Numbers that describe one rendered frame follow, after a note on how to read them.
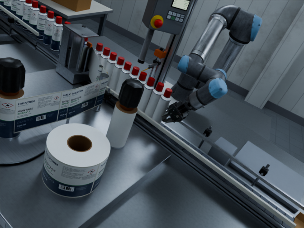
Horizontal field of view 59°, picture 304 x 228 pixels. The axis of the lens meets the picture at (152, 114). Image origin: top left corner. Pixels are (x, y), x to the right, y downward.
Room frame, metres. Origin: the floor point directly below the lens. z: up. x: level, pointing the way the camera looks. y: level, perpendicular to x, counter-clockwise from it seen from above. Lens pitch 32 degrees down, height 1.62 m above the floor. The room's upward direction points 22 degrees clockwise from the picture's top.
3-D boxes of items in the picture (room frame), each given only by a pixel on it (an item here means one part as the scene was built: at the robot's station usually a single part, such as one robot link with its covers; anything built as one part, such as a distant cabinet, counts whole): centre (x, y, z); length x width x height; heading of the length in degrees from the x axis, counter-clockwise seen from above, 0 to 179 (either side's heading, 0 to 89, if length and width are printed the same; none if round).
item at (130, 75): (1.21, 0.15, 0.98); 0.05 x 0.05 x 0.20
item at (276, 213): (1.01, -0.19, 0.91); 1.07 x 0.01 x 0.02; 65
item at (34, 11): (1.56, 0.91, 0.98); 0.05 x 0.05 x 0.20
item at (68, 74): (1.26, 0.47, 1.01); 0.14 x 0.13 x 0.26; 65
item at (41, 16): (1.53, 0.83, 0.98); 0.05 x 0.05 x 0.20
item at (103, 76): (1.05, 0.26, 0.97); 0.05 x 0.05 x 0.19
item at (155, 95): (1.15, 0.01, 0.98); 0.05 x 0.05 x 0.20
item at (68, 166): (0.63, 0.18, 0.95); 0.20 x 0.20 x 0.14
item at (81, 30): (1.25, 0.48, 1.14); 0.14 x 0.11 x 0.01; 65
